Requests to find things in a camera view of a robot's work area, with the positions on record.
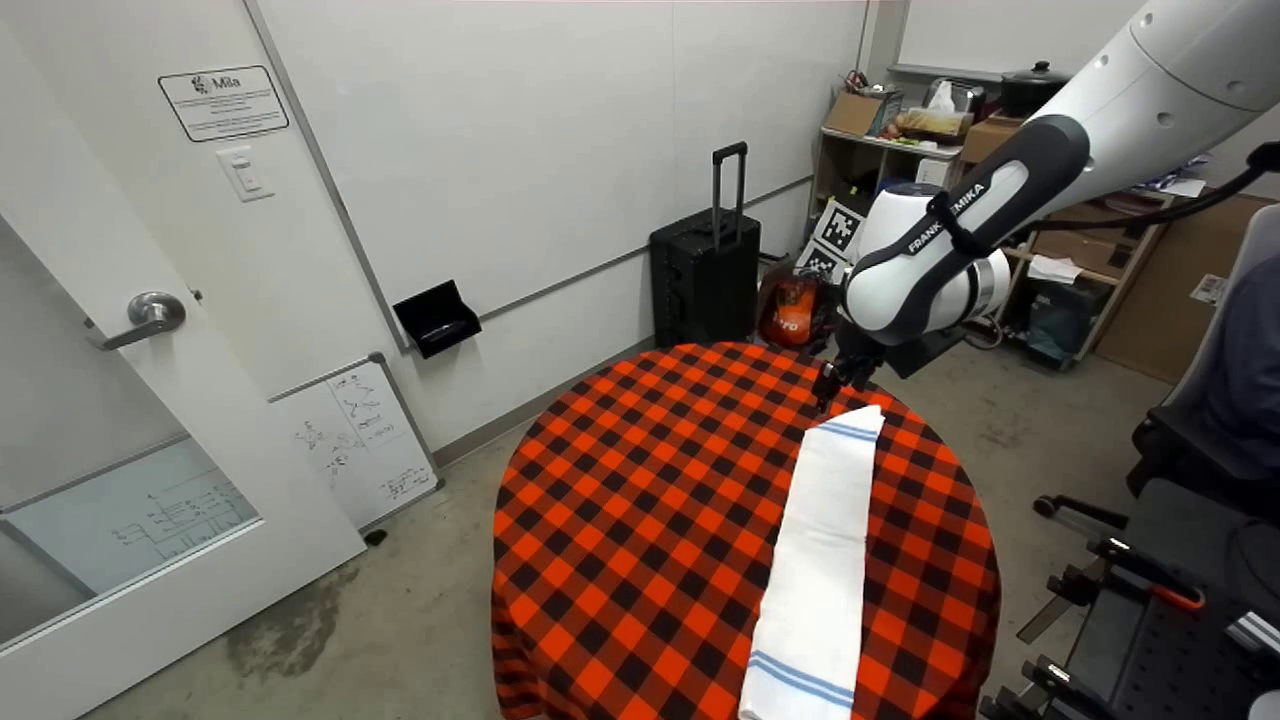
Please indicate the orange black plaid tablecloth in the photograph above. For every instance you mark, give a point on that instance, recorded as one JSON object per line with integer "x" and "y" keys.
{"x": 627, "y": 561}

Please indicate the large brown cardboard sheet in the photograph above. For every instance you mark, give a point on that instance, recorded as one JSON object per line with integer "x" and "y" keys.
{"x": 1175, "y": 293}

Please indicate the white plastic bottle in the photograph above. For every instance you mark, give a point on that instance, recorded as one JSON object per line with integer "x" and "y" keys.
{"x": 944, "y": 96}

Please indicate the large framed wall whiteboard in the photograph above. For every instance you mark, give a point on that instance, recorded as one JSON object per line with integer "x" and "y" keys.
{"x": 987, "y": 35}

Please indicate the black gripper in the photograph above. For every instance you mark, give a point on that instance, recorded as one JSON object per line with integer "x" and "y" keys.
{"x": 894, "y": 356}

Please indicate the white light switch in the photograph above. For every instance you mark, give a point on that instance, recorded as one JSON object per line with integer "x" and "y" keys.
{"x": 245, "y": 179}

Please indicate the black white fiducial marker board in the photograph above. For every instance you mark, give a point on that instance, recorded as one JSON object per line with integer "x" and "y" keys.
{"x": 838, "y": 230}

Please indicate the black wall tray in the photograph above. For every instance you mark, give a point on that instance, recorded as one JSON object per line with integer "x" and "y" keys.
{"x": 438, "y": 323}

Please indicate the black perforated mounting board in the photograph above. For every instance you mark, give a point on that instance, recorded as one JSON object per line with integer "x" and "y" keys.
{"x": 1175, "y": 665}

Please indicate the small cardboard box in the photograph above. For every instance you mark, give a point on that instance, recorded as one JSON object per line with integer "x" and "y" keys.
{"x": 857, "y": 114}

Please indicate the white door with glass window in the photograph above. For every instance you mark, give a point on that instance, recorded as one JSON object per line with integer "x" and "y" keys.
{"x": 203, "y": 595}

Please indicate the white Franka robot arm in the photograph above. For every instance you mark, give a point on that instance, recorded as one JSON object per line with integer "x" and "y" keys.
{"x": 1175, "y": 65}

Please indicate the blue storage bin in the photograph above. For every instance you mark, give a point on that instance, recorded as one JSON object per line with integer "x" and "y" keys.
{"x": 1067, "y": 324}

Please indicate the small whiteboard with scribbles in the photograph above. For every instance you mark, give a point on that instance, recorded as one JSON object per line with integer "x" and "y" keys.
{"x": 357, "y": 446}

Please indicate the black rolling suitcase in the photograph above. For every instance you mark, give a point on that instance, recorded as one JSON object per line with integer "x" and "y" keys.
{"x": 705, "y": 287}

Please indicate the white wall sign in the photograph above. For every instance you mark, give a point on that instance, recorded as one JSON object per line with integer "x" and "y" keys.
{"x": 223, "y": 102}

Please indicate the wooden shelf unit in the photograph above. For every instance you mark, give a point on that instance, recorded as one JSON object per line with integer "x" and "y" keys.
{"x": 880, "y": 144}

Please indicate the white towel with blue stripes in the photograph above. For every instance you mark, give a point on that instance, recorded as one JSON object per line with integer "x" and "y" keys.
{"x": 827, "y": 561}

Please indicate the dark office chair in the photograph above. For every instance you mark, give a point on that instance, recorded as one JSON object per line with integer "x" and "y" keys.
{"x": 1242, "y": 360}

